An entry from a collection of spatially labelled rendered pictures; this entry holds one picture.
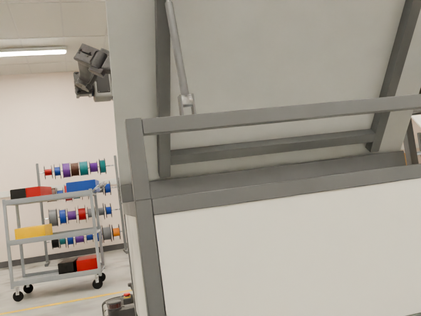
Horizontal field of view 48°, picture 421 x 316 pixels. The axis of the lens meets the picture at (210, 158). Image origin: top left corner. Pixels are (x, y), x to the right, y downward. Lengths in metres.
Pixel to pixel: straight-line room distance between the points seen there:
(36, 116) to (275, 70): 7.51
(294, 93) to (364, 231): 0.62
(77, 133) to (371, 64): 7.43
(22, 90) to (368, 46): 7.75
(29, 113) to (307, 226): 7.96
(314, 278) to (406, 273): 0.27
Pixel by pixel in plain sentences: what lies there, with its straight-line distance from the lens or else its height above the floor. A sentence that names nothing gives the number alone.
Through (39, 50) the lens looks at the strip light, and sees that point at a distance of 7.74.
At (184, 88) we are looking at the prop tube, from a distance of 1.22.
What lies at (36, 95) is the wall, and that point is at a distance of 9.02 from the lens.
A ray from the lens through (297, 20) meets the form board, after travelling 1.64.
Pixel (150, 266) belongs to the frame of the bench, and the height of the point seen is 0.64.
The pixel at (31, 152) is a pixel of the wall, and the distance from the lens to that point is 8.85.
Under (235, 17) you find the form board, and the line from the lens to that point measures 1.55.
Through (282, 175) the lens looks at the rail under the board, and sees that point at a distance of 1.87.
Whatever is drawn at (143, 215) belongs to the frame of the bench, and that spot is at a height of 0.76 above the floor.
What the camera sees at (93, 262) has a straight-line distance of 4.96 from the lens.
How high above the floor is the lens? 0.80
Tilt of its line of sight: 4 degrees up
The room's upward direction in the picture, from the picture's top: 8 degrees counter-clockwise
